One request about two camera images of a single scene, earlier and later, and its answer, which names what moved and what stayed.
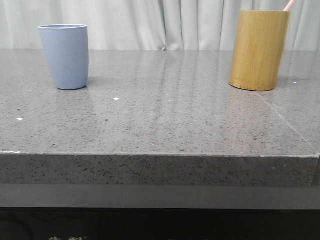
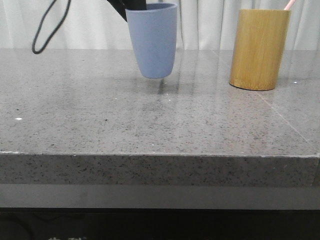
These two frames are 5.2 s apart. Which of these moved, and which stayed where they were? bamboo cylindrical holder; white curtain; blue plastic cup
Moved: blue plastic cup
Stayed: white curtain; bamboo cylindrical holder
